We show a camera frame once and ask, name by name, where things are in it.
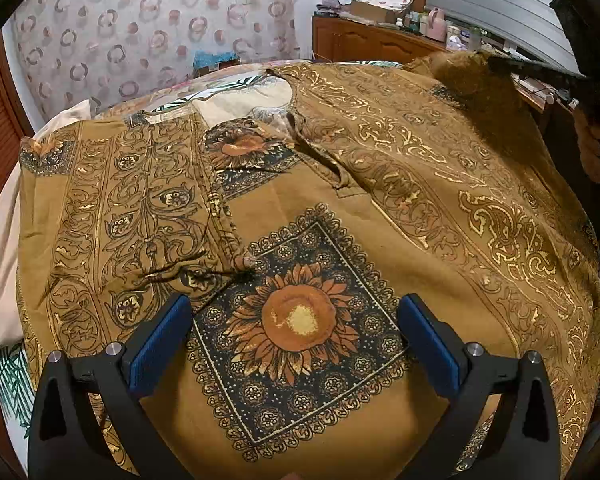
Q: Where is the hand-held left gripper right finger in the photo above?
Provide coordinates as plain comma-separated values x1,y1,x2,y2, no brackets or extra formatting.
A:
397,292,576,480

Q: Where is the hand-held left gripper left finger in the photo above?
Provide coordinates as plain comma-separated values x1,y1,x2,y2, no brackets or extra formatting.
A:
27,292,196,480

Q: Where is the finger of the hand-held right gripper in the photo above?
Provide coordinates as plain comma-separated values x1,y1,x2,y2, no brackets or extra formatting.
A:
486,54,588,92

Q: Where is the brown gold patterned shirt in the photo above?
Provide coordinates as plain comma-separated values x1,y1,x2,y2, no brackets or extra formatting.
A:
17,55,600,480

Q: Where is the person's right hand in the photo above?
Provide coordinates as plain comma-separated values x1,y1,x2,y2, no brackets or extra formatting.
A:
574,109,600,184

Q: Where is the pink jug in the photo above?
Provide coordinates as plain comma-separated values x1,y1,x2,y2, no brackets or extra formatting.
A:
426,7,447,41

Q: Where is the group of small bottles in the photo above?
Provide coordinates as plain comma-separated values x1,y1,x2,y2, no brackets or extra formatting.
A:
395,10,428,37

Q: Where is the cardboard box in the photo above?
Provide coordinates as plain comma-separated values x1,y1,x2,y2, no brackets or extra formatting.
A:
350,0,410,24

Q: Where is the white folded cloth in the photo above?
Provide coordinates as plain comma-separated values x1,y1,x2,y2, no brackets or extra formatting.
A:
0,99,95,359

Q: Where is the wooden cabinet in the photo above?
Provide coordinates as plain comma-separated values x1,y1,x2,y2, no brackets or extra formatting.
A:
311,14,581,111

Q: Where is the bed with leaf sheet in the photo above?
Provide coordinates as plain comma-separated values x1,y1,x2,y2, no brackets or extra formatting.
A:
0,59,406,423

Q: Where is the wooden slatted wardrobe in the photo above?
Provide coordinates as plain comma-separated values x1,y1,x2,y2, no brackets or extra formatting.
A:
0,35,37,243

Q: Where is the blue crumpled bag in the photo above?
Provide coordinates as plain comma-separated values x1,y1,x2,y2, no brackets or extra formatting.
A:
193,49,242,74

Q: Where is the pink circle patterned curtain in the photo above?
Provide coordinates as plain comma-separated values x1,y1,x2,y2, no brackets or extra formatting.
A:
12,0,306,121

